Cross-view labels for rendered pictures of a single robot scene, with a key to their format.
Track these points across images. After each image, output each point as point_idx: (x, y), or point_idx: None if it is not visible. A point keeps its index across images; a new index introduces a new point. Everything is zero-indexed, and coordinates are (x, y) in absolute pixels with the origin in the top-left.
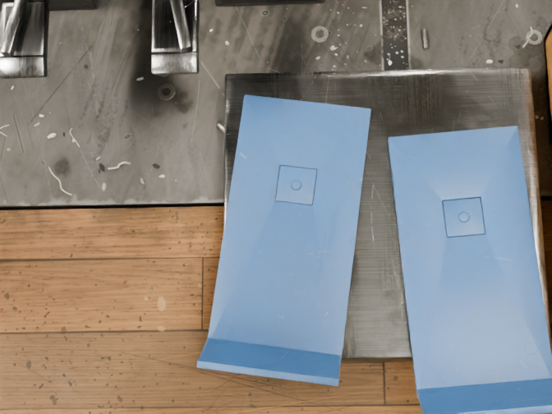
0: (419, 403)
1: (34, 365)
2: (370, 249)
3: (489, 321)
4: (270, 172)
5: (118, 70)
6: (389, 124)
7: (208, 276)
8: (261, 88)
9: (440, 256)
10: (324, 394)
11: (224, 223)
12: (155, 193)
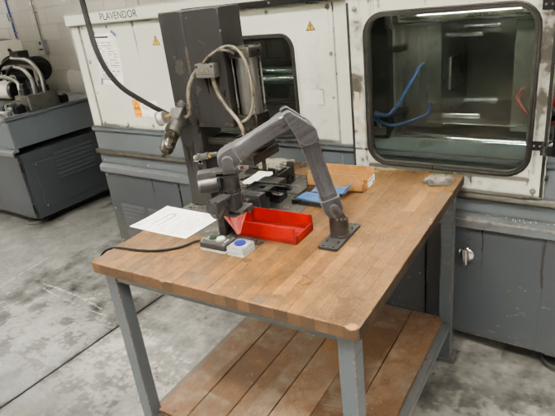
0: (344, 199)
1: (315, 219)
2: None
3: (339, 189)
4: (307, 197)
5: (281, 210)
6: (309, 191)
7: (315, 208)
8: (296, 197)
9: None
10: None
11: (310, 201)
12: (301, 210)
